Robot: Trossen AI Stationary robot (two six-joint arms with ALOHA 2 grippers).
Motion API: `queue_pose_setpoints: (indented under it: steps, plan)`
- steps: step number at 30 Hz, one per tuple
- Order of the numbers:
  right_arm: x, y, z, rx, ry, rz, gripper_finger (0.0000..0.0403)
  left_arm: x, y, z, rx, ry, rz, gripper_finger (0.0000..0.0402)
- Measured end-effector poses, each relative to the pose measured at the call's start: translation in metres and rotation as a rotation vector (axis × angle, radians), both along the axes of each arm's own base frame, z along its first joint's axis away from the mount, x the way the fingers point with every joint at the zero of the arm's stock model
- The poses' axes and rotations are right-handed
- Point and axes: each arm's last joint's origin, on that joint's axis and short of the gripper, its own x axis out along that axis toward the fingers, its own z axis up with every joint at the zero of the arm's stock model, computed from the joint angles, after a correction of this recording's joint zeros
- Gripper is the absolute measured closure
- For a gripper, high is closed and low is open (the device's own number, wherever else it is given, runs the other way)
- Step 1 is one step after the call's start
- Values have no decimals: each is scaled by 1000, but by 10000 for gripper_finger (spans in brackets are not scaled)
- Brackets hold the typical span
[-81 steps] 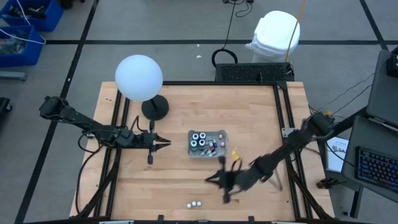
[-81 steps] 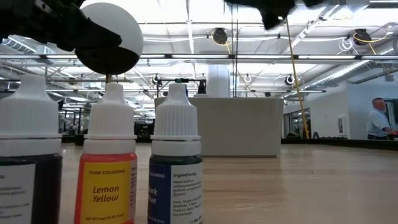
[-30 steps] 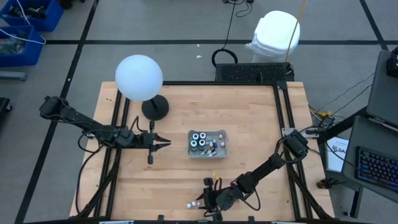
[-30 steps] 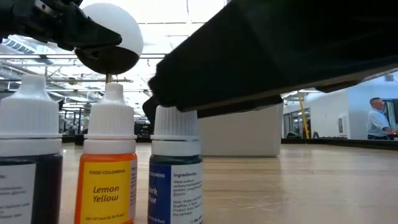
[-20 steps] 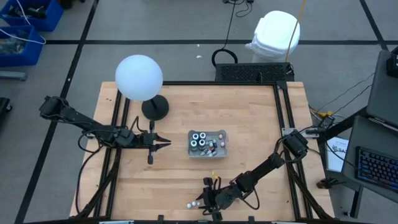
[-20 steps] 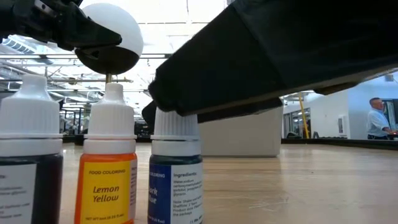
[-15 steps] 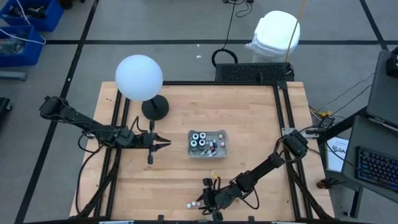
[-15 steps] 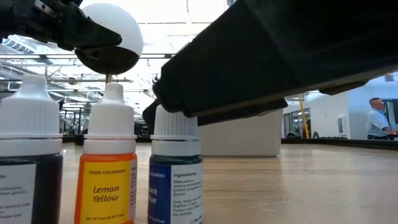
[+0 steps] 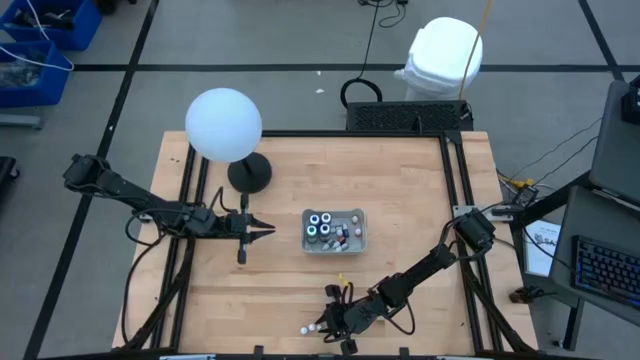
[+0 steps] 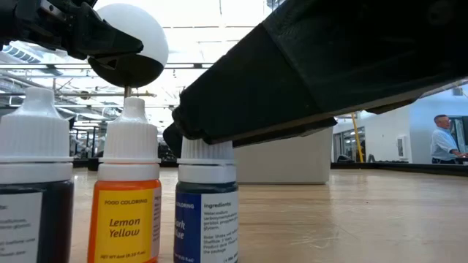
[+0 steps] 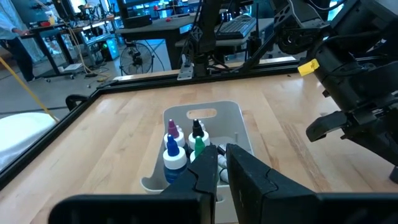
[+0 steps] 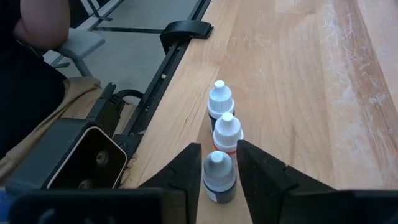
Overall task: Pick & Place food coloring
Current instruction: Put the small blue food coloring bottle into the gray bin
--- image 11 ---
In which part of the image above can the office desk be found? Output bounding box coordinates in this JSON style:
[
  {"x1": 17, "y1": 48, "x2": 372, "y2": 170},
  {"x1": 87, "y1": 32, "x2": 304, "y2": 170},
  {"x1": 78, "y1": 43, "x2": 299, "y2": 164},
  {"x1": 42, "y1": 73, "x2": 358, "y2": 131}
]
[{"x1": 115, "y1": 14, "x2": 218, "y2": 71}]

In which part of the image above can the green-lit computer tower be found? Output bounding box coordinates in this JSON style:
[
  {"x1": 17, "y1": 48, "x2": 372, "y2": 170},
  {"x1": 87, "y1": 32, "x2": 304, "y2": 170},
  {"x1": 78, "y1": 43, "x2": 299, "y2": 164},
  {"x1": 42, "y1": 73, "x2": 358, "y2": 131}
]
[{"x1": 99, "y1": 37, "x2": 121, "y2": 62}]

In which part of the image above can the yellow hanging rope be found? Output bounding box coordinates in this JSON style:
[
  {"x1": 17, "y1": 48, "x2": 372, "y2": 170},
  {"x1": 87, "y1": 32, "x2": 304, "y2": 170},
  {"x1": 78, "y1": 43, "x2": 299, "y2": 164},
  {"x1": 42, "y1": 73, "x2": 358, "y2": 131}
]
[{"x1": 0, "y1": 55, "x2": 60, "y2": 123}]

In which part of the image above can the yellow cable tag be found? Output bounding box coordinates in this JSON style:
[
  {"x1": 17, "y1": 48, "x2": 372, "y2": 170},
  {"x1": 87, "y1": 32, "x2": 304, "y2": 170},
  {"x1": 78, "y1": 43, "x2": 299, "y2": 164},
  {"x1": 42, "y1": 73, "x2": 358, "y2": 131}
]
[{"x1": 297, "y1": 58, "x2": 320, "y2": 77}]

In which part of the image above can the large green-tip dropper bottle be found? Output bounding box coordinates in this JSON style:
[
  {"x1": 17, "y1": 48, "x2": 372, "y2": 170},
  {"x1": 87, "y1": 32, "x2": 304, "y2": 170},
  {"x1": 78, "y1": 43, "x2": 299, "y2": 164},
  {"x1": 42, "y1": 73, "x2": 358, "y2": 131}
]
[{"x1": 189, "y1": 136, "x2": 206, "y2": 162}]

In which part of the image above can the black aluminium frame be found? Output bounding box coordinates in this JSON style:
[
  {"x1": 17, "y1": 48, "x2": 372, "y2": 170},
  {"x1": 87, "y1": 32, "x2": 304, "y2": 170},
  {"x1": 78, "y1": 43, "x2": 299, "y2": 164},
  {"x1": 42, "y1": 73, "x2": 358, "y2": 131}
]
[{"x1": 0, "y1": 30, "x2": 299, "y2": 190}]

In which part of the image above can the silver metal bracket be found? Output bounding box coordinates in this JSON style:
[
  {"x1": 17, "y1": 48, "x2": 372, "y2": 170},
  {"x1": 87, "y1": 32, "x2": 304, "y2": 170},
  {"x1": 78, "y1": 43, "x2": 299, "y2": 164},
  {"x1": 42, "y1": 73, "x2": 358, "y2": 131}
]
[{"x1": 177, "y1": 54, "x2": 195, "y2": 81}]

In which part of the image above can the large black-tip dropper bottle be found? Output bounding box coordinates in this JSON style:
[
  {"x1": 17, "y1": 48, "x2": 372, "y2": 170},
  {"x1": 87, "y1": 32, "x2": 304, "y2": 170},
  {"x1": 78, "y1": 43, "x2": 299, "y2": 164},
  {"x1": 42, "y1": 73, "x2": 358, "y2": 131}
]
[{"x1": 188, "y1": 119, "x2": 211, "y2": 150}]

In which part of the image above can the grey plastic bin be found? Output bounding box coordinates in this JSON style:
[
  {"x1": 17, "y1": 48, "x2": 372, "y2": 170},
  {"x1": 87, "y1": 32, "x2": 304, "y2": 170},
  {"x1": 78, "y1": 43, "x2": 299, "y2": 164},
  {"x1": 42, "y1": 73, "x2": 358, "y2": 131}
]
[{"x1": 139, "y1": 100, "x2": 254, "y2": 224}]

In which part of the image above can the black floor fan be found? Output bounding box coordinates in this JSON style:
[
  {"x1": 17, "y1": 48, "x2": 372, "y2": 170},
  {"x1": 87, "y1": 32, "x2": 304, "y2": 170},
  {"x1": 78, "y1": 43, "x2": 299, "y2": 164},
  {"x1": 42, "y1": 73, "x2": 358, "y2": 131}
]
[{"x1": 119, "y1": 42, "x2": 155, "y2": 77}]

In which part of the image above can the white bagged bucket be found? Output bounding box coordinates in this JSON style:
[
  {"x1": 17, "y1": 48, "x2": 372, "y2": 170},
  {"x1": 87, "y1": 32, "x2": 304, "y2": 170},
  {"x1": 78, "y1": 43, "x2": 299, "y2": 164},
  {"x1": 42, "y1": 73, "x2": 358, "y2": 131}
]
[{"x1": 0, "y1": 111, "x2": 58, "y2": 170}]

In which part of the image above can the black handheld radio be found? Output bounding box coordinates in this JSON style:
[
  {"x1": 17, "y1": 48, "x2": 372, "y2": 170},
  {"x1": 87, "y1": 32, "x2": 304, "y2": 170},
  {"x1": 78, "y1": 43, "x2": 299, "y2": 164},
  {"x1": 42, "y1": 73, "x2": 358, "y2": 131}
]
[{"x1": 249, "y1": 2, "x2": 262, "y2": 58}]

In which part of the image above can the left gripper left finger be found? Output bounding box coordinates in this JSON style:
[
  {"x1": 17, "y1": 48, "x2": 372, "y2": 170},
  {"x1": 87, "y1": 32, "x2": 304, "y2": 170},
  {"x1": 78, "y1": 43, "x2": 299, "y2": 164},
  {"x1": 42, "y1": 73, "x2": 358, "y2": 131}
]
[{"x1": 160, "y1": 144, "x2": 218, "y2": 224}]

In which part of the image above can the black backlit keyboard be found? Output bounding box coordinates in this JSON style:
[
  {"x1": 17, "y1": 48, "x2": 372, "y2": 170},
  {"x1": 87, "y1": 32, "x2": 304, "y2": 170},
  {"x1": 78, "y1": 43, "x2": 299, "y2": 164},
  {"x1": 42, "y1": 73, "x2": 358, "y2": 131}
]
[{"x1": 216, "y1": 14, "x2": 257, "y2": 40}]

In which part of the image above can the person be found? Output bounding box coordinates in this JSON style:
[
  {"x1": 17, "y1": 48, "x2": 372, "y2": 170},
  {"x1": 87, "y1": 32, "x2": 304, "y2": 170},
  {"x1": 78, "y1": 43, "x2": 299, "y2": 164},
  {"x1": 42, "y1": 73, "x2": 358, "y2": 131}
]
[{"x1": 0, "y1": 0, "x2": 44, "y2": 82}]

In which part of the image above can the yellow hose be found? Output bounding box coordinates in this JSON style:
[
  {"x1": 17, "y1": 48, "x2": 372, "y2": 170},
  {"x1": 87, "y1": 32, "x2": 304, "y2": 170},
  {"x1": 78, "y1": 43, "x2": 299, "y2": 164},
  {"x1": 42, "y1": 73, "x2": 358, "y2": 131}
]
[{"x1": 67, "y1": 18, "x2": 109, "y2": 82}]

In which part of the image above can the black looped floor cable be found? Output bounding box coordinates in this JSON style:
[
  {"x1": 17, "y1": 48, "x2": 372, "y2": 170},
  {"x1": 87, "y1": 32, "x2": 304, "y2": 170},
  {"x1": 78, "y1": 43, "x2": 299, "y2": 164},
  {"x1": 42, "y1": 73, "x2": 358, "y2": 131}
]
[{"x1": 65, "y1": 94, "x2": 90, "y2": 112}]

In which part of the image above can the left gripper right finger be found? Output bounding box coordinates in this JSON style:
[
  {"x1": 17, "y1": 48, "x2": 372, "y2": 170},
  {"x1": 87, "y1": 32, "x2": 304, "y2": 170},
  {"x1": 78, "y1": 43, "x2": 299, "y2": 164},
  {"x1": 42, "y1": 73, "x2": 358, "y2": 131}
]
[{"x1": 226, "y1": 142, "x2": 318, "y2": 224}]

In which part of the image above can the large purple-tip dropper bottle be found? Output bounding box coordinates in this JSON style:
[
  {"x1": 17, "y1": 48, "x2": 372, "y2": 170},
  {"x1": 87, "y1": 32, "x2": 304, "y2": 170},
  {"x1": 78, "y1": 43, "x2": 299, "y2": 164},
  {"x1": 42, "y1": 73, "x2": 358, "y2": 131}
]
[{"x1": 164, "y1": 119, "x2": 187, "y2": 149}]

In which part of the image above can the large blue-tip dropper bottle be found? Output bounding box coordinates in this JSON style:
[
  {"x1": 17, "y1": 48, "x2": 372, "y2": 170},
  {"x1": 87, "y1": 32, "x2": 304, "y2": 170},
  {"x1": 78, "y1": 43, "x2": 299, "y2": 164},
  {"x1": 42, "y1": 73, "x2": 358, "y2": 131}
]
[{"x1": 162, "y1": 134, "x2": 188, "y2": 184}]

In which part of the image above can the black workbench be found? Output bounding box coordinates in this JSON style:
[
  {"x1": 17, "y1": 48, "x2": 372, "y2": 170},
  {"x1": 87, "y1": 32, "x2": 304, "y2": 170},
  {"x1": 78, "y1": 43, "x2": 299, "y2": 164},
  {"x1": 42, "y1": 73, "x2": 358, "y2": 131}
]
[{"x1": 20, "y1": 14, "x2": 121, "y2": 78}]

